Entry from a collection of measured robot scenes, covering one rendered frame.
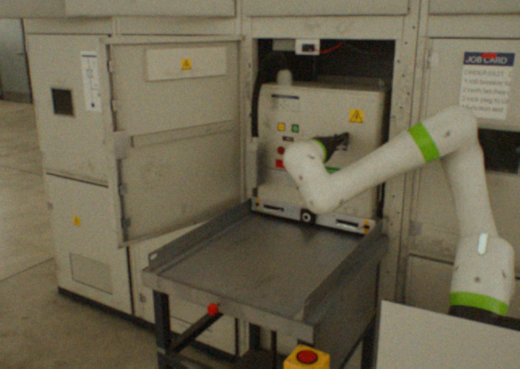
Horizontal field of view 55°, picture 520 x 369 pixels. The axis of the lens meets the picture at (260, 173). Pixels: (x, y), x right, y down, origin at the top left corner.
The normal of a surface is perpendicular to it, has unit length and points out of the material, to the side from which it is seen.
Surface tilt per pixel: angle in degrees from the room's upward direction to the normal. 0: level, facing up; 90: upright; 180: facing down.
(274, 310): 0
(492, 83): 90
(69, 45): 90
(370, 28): 90
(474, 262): 50
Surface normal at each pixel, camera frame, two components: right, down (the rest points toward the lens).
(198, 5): 0.28, 0.27
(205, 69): 0.68, 0.21
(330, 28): -0.51, 0.25
